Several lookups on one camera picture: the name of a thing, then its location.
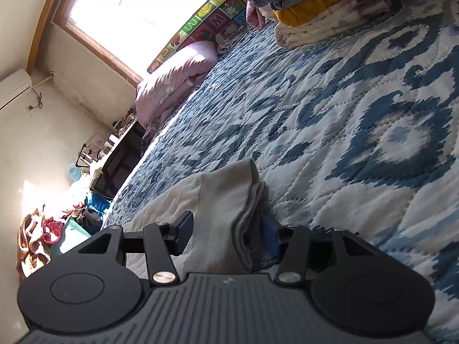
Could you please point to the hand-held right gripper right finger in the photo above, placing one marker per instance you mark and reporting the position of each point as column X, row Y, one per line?
column 269, row 238

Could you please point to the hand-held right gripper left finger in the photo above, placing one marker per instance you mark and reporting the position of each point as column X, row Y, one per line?
column 183, row 231

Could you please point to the light grey garment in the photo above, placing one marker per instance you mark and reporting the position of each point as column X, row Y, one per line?
column 218, row 208

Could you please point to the stack of folded clothes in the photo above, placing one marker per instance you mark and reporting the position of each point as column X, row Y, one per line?
column 308, row 32

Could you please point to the blue bag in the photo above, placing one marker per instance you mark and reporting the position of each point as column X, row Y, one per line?
column 98, row 204

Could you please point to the dark desk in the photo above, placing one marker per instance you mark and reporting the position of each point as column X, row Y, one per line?
column 118, row 165

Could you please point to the teal box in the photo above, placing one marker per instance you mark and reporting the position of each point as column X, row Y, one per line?
column 71, row 238

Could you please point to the light blue bottle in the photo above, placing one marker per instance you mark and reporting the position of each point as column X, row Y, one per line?
column 75, row 172

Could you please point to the black desk lamp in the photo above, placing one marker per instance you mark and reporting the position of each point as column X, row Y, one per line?
column 82, row 157

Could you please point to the red crumpled cloth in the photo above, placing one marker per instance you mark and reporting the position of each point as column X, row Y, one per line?
column 53, row 227

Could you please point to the blue white patterned quilt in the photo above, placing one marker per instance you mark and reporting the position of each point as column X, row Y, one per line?
column 340, row 114

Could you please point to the tan crumpled cloth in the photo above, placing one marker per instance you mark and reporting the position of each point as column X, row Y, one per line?
column 30, row 243

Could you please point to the pink floral pillow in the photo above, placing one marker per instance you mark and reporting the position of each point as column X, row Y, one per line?
column 172, row 75

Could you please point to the colourful alphabet foam mat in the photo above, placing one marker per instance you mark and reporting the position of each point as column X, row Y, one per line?
column 200, row 21

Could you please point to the white air conditioner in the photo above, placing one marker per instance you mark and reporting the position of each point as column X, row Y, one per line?
column 12, row 87

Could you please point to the wooden framed window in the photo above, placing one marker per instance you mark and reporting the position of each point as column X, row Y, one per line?
column 143, row 7

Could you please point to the yellow folded garment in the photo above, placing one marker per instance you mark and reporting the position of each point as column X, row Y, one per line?
column 315, row 7

